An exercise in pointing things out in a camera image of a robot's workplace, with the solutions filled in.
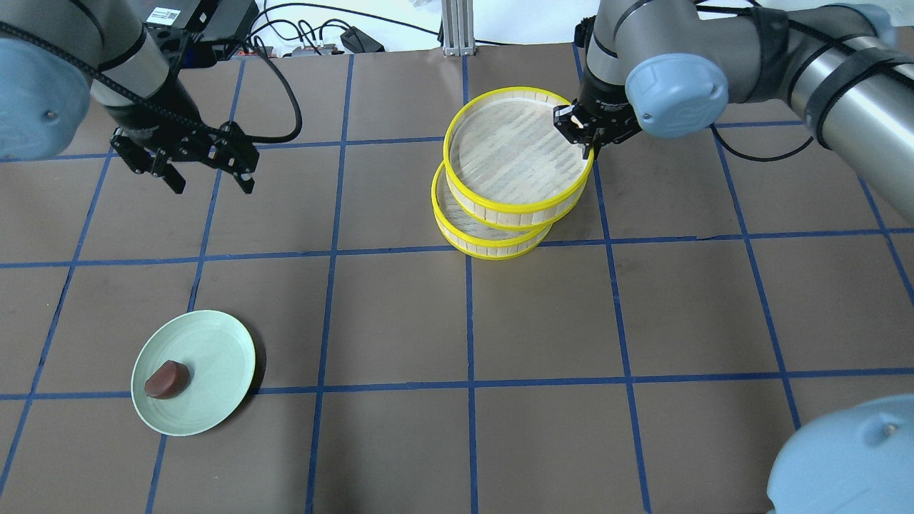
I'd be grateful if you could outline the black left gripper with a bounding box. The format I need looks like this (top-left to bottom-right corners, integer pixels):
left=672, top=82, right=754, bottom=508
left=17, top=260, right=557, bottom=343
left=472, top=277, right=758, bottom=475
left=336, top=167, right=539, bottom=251
left=111, top=121, right=260, bottom=195

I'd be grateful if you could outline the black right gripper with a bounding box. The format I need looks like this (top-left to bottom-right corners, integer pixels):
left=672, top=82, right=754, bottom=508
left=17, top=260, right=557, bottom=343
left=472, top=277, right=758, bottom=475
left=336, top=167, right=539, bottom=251
left=554, top=79, right=643, bottom=160

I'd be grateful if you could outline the yellow top steamer layer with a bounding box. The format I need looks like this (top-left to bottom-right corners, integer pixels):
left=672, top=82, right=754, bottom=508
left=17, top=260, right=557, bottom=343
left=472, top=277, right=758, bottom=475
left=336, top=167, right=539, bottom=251
left=443, top=86, right=595, bottom=231

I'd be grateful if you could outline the yellow steamer layer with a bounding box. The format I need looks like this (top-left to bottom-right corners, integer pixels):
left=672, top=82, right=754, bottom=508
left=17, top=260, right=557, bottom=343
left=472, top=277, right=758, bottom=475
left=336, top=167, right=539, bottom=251
left=431, top=163, right=552, bottom=261
left=443, top=86, right=595, bottom=231

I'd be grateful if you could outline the brown steamed bun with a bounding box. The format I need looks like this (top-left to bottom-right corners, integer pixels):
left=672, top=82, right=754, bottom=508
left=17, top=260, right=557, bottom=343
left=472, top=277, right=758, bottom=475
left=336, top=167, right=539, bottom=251
left=144, top=359, right=191, bottom=400

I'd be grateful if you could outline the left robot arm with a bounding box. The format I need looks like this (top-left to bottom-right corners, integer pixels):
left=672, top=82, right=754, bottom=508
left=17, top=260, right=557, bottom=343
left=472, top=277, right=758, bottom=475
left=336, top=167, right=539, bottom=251
left=2, top=1, right=258, bottom=194

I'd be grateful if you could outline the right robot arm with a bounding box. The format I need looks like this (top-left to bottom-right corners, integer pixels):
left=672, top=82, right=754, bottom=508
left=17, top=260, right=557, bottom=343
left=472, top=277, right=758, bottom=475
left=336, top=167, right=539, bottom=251
left=553, top=1, right=913, bottom=513

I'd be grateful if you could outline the yellow bottom steamer layer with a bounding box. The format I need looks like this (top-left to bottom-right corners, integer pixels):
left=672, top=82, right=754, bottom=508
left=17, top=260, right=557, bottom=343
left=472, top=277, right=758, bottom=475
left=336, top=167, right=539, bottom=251
left=431, top=163, right=552, bottom=261

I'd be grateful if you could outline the power strip with plugs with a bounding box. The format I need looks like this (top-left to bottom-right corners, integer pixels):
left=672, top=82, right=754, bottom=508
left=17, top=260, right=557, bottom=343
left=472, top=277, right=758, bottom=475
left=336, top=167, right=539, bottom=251
left=258, top=44, right=346, bottom=59

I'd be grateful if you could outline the light green plate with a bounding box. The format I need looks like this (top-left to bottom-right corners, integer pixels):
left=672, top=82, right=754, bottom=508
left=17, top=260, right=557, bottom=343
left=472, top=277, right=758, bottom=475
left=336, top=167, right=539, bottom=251
left=130, top=310, right=256, bottom=437

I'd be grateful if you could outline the black power adapter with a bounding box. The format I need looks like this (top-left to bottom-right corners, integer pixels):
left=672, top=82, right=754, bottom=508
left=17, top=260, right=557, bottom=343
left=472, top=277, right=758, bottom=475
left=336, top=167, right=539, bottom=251
left=340, top=26, right=386, bottom=54

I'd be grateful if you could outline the aluminium frame post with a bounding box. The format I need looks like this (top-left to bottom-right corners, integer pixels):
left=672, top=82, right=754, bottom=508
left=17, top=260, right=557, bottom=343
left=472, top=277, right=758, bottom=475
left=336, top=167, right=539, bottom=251
left=441, top=0, right=476, bottom=56

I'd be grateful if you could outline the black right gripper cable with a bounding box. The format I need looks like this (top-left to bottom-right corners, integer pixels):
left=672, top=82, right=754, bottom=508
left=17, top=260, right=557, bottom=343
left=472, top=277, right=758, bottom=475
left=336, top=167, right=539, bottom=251
left=696, top=4, right=914, bottom=163

